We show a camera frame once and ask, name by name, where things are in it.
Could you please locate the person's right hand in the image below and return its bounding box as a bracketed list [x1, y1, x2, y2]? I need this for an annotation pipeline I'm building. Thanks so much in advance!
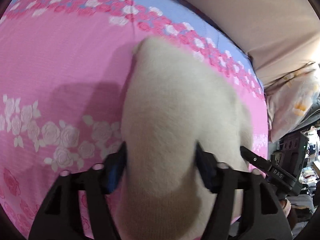
[279, 198, 291, 217]

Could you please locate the beige curtain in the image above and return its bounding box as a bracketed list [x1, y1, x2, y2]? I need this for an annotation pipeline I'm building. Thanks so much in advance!
[185, 0, 319, 86]

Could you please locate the pink floral bed sheet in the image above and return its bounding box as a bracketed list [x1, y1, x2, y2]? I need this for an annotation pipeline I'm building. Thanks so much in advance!
[1, 0, 268, 237]

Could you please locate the cream sweater with black hearts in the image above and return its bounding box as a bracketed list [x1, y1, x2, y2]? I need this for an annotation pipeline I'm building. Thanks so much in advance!
[115, 37, 253, 239]

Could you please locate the floral pillow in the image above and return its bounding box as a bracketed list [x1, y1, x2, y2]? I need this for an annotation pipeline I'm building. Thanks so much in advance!
[265, 63, 319, 142]

